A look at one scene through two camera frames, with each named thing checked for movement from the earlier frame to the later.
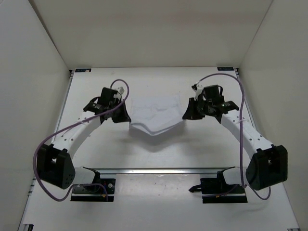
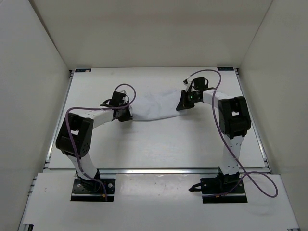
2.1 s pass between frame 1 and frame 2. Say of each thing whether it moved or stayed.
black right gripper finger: moved
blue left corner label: stayed
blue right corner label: stayed
